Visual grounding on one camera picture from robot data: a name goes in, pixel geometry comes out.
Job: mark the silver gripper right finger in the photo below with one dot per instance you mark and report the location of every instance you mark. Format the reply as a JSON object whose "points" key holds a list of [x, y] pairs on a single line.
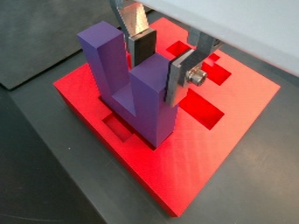
{"points": [[185, 66]]}

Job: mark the purple U-shaped block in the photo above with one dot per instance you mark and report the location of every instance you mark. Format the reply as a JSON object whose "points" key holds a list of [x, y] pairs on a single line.
{"points": [[132, 90]]}

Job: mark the red board with cutouts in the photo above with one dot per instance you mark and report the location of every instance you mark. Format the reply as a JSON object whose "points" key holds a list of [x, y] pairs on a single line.
{"points": [[213, 117]]}

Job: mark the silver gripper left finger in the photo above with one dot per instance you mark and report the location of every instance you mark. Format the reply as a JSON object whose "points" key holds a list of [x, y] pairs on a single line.
{"points": [[140, 36]]}

